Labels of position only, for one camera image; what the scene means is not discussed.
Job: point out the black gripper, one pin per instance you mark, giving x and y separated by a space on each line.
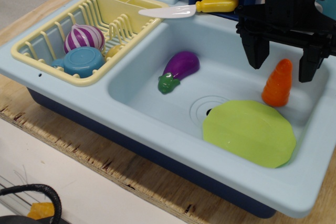
295 23

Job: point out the orange toy carrot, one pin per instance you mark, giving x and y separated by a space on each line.
276 92

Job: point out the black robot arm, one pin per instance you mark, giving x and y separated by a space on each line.
296 23

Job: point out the green toy plate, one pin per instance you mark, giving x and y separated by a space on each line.
251 130

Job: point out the teal toy cup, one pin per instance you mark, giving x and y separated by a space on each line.
326 7

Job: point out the purple toy eggplant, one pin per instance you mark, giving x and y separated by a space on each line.
180 66

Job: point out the light blue toy sink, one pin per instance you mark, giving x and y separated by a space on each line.
126 107

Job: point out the yellow toy food piece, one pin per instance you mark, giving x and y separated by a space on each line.
113 51

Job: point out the wooden board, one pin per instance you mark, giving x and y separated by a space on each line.
97 180

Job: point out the blue toy cup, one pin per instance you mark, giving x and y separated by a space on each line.
82 61

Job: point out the yellow dish rack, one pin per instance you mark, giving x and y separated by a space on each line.
119 21

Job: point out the purple striped toy onion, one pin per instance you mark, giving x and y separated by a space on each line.
84 36

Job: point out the yellow tape scrap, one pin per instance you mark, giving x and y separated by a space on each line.
41 210

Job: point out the toy knife yellow handle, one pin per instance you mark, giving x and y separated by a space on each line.
186 11

